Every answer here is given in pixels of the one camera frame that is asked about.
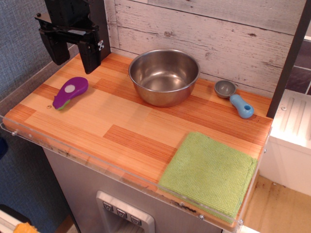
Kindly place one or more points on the dark vertical post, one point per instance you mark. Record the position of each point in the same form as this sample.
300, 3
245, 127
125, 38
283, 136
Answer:
291, 58
98, 17

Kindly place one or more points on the purple toy eggplant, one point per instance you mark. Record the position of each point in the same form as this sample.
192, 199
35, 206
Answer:
71, 89

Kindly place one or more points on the green foam cloth pad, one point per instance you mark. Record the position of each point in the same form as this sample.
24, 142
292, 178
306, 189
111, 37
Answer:
211, 174

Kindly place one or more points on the silver dispenser button panel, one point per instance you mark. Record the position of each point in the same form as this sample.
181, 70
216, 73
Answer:
120, 217

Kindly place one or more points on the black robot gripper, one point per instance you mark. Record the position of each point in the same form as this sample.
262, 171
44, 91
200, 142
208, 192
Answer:
68, 21

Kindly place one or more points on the grey toy fridge cabinet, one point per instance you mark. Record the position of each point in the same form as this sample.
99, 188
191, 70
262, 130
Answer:
80, 185

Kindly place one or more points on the stainless steel pot bowl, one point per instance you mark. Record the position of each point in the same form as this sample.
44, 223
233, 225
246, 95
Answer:
165, 77

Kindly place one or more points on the grey blue toy scoop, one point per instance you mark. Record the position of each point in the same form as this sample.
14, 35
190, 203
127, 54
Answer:
227, 90

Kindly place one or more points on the dark vertical post left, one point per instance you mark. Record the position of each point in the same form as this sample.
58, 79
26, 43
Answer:
98, 17

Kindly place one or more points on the yellow object bottom left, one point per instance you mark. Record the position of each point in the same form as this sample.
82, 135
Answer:
25, 228

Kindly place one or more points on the dark vertical post right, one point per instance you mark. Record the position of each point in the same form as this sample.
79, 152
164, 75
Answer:
291, 58

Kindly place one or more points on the clear acrylic edge guard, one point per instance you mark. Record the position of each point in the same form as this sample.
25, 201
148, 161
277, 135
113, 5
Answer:
133, 173

